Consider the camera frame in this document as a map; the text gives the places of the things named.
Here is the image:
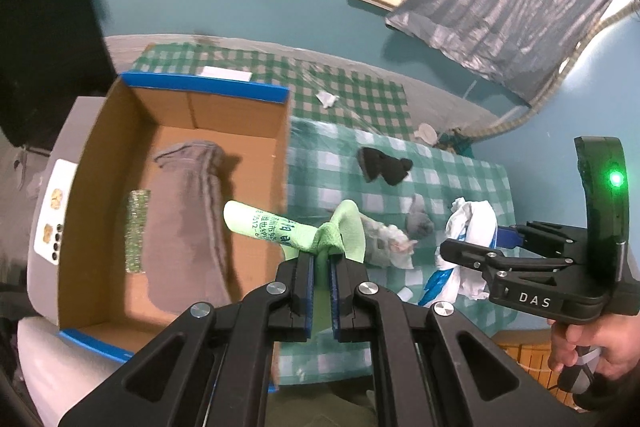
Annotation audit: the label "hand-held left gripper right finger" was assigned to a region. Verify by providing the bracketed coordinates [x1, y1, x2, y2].
[327, 254, 583, 427]

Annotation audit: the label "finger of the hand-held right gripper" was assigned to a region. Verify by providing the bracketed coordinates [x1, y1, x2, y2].
[495, 221, 590, 259]
[440, 239, 581, 278]

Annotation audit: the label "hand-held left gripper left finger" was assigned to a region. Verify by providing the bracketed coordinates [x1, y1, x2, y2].
[57, 252, 317, 427]

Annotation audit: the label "white blue printed plastic bag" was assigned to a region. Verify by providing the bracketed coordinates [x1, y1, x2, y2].
[422, 198, 501, 308]

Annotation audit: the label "small grey sock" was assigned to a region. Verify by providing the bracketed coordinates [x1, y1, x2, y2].
[404, 194, 435, 239]

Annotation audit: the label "white grey knotted rag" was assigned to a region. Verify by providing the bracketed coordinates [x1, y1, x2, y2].
[362, 218, 418, 270]

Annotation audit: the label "lime green cloth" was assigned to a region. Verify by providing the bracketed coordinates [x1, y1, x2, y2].
[223, 199, 368, 333]

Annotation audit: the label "black sock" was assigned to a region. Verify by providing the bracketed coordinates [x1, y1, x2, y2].
[357, 147, 414, 186]

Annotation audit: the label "long grey sock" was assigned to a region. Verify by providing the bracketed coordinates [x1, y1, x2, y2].
[142, 139, 233, 310]

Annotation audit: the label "green sparkly scouring cloth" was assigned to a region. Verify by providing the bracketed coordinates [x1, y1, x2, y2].
[126, 189, 152, 275]

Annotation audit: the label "blue cardboard box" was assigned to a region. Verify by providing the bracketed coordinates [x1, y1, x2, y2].
[57, 72, 291, 390]

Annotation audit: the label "person's right hand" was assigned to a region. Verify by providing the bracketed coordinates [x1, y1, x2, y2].
[547, 309, 640, 380]

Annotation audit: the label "light green checked tablecloth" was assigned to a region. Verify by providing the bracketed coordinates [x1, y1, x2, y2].
[272, 116, 516, 388]

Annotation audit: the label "patterned teal cloth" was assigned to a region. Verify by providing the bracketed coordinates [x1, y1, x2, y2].
[437, 127, 473, 155]

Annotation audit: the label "olive green trousers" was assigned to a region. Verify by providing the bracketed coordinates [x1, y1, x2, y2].
[265, 382, 376, 427]

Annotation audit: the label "patterned fabric strip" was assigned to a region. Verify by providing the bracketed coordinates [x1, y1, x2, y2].
[465, 4, 640, 142]

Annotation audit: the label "grey mattress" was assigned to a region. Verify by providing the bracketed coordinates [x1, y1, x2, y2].
[102, 34, 501, 132]

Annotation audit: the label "dark green checked cloth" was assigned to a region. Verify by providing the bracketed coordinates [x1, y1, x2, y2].
[122, 43, 416, 142]

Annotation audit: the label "grey crinkled curtain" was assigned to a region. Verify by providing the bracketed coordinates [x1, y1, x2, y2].
[385, 0, 628, 102]

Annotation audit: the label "white paper sheet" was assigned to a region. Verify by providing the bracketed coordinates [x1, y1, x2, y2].
[200, 67, 252, 82]

